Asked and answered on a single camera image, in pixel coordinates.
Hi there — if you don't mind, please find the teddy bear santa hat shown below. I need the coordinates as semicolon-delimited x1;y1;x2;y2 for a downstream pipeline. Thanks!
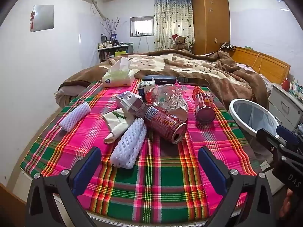
171;34;189;51

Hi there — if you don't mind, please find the black tablet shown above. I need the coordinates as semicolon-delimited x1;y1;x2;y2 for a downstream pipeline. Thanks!
176;76;210;87

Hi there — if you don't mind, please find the dried branches vase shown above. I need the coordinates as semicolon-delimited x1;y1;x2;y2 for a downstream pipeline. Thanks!
101;17;121;42

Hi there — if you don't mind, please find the window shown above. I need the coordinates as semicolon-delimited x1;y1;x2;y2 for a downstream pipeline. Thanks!
130;16;154;37

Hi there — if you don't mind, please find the wooden wardrobe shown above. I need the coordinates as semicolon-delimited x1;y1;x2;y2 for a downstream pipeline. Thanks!
192;0;230;55

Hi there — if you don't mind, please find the clear plastic bottle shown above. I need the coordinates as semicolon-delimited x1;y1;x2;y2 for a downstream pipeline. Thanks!
145;85;188;122

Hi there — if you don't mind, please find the red drink can front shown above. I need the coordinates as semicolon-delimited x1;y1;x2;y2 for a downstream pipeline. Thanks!
144;106;187;145

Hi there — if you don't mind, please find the wall poster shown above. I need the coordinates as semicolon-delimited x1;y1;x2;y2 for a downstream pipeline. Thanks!
30;5;54;32

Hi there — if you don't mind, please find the grey bedside drawer cabinet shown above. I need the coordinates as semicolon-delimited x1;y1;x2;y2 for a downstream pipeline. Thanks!
269;83;303;131

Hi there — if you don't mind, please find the person's right hand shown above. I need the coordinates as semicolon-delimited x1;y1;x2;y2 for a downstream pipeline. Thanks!
279;189;301;222

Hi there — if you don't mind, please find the tissue pack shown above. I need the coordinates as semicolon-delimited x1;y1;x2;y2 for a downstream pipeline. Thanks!
102;58;135;88

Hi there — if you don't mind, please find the red mug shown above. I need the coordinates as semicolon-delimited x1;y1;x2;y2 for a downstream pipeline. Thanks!
281;78;291;92

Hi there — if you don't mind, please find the white trash bin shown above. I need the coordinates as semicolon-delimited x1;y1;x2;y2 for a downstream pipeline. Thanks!
229;99;279;162

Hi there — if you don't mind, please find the pink plaid tablecloth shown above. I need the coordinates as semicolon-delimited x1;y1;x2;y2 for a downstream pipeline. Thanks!
20;81;261;224

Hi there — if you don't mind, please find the shelf with items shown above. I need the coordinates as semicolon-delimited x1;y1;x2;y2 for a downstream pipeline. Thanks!
98;43;134;63

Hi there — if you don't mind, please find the beige paper cup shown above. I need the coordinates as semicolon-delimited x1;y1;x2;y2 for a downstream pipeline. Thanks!
103;108;135;144

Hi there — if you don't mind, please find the dark blue glasses case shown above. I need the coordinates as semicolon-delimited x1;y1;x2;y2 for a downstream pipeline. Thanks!
143;75;176;85

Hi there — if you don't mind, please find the purple milk carton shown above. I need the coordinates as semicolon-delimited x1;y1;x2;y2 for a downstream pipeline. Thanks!
116;91;149;118

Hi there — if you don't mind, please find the wooden headboard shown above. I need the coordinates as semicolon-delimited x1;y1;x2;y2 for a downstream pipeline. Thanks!
225;47;291;84

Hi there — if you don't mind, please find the brown patterned blanket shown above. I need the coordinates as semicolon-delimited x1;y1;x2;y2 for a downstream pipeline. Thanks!
54;49;269;108

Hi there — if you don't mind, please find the white foam net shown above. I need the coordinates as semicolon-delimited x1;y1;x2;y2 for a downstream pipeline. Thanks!
59;103;91;132
110;118;147;169

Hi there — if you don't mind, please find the patterned curtain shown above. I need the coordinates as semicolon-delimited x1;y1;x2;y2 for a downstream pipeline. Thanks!
154;0;195;51

